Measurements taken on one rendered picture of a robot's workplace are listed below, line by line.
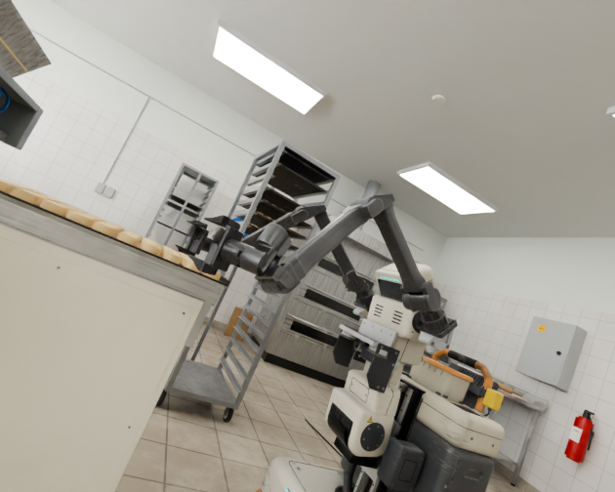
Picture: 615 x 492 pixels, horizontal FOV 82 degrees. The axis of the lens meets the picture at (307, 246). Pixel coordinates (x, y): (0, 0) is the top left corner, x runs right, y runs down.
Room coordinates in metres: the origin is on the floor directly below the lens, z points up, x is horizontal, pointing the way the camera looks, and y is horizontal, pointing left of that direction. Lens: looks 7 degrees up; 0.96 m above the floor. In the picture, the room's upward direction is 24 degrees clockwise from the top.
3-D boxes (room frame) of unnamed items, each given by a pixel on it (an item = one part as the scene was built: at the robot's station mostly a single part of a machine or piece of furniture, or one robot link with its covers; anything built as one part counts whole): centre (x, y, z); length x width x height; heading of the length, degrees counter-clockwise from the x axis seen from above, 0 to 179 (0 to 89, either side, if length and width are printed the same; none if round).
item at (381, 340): (1.41, -0.38, 0.87); 0.28 x 0.16 x 0.22; 23
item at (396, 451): (1.40, -0.52, 0.55); 0.28 x 0.27 x 0.25; 23
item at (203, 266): (0.87, 0.22, 0.95); 0.09 x 0.07 x 0.07; 68
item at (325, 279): (5.15, -0.65, 1.01); 1.56 x 1.20 x 2.01; 109
